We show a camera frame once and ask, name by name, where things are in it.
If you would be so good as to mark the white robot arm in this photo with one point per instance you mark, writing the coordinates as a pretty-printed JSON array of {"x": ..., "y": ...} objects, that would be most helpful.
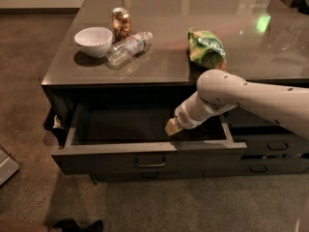
[{"x": 218, "y": 91}]

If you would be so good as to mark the clear plastic water bottle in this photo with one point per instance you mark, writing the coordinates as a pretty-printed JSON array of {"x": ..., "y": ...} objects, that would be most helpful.
[{"x": 125, "y": 49}]

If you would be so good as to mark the black bin beside cabinet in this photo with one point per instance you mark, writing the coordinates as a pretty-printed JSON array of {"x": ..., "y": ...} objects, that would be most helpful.
[{"x": 53, "y": 124}]

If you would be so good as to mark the green chip bag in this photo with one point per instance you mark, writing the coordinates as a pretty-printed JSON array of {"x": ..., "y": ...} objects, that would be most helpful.
[{"x": 206, "y": 50}]

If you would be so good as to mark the grey flat device on floor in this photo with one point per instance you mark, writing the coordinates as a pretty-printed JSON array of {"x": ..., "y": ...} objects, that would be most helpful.
[{"x": 8, "y": 166}]

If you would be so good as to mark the dark grey drawer cabinet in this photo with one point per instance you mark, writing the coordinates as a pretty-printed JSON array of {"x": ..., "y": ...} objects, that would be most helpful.
[{"x": 265, "y": 41}]

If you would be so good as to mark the orange soda can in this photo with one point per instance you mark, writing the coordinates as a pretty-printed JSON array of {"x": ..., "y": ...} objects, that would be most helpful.
[{"x": 121, "y": 23}]

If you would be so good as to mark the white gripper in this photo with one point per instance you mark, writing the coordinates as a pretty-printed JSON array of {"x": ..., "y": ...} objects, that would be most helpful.
[{"x": 187, "y": 118}]

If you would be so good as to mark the white ceramic bowl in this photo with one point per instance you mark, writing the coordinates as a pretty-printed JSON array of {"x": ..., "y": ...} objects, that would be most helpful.
[{"x": 94, "y": 41}]

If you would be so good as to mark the grey drawer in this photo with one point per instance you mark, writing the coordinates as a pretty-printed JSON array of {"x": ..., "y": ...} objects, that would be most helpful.
[
  {"x": 271, "y": 144},
  {"x": 132, "y": 140},
  {"x": 251, "y": 167},
  {"x": 240, "y": 118},
  {"x": 149, "y": 176}
]

